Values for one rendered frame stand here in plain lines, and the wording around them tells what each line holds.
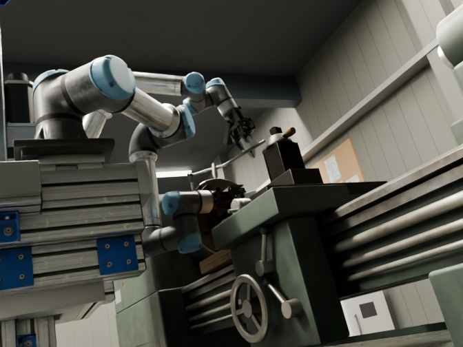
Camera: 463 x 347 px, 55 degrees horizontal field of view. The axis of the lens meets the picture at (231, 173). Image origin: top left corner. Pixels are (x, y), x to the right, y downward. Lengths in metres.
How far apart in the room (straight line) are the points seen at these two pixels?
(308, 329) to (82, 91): 0.76
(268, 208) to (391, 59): 4.03
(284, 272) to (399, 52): 3.99
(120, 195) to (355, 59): 4.38
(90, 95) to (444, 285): 0.88
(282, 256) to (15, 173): 0.58
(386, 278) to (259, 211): 0.29
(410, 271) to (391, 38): 4.13
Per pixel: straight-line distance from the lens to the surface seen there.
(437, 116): 4.45
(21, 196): 0.99
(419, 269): 0.91
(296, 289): 0.97
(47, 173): 1.11
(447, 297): 0.76
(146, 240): 1.41
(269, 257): 1.03
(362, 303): 4.63
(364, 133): 5.08
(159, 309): 1.69
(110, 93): 1.16
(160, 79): 1.75
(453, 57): 0.96
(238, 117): 1.80
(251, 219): 1.01
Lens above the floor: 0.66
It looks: 20 degrees up
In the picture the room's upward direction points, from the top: 13 degrees counter-clockwise
